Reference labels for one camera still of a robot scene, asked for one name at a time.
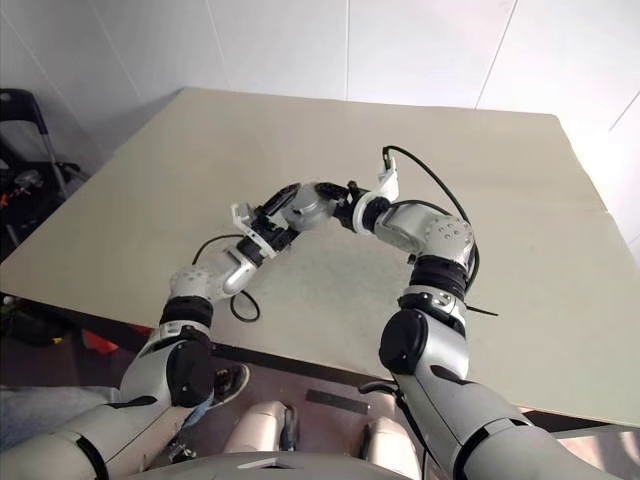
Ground black cart with metal frame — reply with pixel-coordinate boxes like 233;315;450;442
0;88;91;251

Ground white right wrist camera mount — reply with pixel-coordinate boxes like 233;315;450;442
349;153;401;235

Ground beige right robot leg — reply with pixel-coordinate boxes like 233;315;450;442
357;417;426;480

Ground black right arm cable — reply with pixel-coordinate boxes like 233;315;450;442
358;144;484;480

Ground black bag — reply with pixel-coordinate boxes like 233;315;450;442
0;294;66;346

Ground orange cloth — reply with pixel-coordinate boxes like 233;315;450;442
82;329;122;354

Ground dark sneaker with white sole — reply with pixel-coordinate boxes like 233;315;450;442
209;363;251;406

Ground silver motor housing copper windings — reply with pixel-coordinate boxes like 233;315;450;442
282;183;336;233

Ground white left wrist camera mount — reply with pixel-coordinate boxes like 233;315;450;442
230;201;281;257

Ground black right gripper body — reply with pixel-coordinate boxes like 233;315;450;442
334;179;370;227

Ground black strip on floor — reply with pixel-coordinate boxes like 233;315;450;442
305;388;371;415

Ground silver robot torso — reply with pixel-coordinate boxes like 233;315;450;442
144;449;426;480

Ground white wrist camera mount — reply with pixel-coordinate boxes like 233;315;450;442
230;201;281;257
349;153;401;235

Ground beige left robot leg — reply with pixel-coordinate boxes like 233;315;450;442
232;399;301;457

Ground beige robot leg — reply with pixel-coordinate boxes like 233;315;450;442
232;399;301;457
357;417;426;480

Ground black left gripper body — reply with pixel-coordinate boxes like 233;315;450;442
252;206;285;252

